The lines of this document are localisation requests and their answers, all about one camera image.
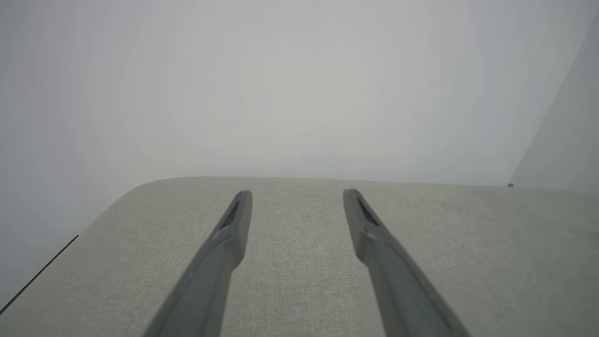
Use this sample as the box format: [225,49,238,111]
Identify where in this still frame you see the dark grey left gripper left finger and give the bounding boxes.
[143,190,253,337]

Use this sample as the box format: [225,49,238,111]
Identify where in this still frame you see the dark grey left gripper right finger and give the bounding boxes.
[343,189,471,337]

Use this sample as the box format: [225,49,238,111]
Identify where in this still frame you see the grey fabric sofa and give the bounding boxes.
[0,176,599,337]

